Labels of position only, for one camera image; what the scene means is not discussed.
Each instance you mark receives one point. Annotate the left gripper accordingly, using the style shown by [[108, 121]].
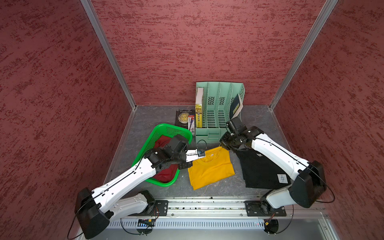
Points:
[[184, 165]]

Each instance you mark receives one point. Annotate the aluminium rail frame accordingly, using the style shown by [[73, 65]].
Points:
[[226, 214]]

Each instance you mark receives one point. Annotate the yellow t-shirt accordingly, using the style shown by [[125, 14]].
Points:
[[214, 167]]

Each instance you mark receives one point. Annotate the green plastic basket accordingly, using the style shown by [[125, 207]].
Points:
[[143, 163]]

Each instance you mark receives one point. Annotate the left corner metal profile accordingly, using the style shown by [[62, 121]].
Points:
[[96, 24]]

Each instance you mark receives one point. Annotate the black moon book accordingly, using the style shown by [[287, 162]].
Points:
[[182, 117]]

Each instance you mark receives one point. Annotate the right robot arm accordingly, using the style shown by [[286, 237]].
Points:
[[306, 180]]

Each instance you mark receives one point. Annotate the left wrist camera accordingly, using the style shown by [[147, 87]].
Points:
[[192, 155]]

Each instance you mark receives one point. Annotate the corner metal profile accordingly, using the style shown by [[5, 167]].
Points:
[[96, 24], [316, 28]]

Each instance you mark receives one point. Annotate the mint green file organizer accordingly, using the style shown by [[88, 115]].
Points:
[[217, 100]]

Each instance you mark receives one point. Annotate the red t-shirt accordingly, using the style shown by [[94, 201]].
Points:
[[166, 175]]

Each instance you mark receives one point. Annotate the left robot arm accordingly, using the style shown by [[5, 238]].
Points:
[[94, 210]]

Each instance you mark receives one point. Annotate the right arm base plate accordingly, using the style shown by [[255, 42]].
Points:
[[255, 210]]

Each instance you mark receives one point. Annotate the right corner metal profile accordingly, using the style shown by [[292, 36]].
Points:
[[316, 28]]

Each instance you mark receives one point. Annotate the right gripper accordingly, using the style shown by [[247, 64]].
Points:
[[223, 140]]

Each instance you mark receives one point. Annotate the yellow book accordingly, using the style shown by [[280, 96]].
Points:
[[199, 107]]

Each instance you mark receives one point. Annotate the black t-shirt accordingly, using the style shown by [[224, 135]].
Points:
[[259, 172]]

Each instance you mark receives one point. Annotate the dark green notebook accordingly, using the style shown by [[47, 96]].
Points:
[[236, 107]]

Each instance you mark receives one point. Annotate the pencil box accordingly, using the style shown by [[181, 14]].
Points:
[[191, 124]]

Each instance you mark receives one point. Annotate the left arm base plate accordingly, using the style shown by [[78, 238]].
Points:
[[160, 208]]

